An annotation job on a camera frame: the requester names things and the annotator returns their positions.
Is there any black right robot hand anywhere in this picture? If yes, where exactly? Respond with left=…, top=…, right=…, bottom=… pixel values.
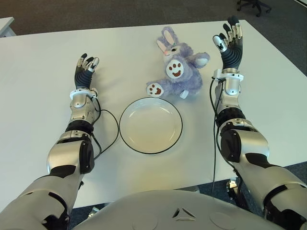
left=212, top=15, right=246, bottom=74

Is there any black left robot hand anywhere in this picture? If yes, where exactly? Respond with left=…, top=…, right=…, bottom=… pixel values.
left=73, top=53, right=100, bottom=91

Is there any purple plush bunny doll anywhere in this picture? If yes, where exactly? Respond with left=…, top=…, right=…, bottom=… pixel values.
left=146, top=26, right=211, bottom=99

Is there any white plate black rim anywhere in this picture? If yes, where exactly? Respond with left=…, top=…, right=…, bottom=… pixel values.
left=118, top=97, right=183, bottom=155

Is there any black office chair base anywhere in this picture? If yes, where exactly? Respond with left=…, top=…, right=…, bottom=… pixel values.
left=236, top=0, right=272, bottom=17

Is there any grey side table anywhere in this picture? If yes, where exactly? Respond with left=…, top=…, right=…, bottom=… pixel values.
left=0, top=16, right=15, bottom=38

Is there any silver robot torso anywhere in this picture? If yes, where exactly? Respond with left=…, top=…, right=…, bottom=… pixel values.
left=71, top=189, right=279, bottom=230

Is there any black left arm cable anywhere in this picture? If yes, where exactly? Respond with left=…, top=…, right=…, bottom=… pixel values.
left=92, top=95, right=120, bottom=161

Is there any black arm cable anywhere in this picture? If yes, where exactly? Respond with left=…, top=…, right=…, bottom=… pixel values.
left=92, top=95, right=120, bottom=161
left=209, top=78, right=220, bottom=199

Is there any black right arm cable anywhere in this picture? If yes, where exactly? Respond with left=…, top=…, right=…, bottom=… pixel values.
left=209, top=78, right=220, bottom=199

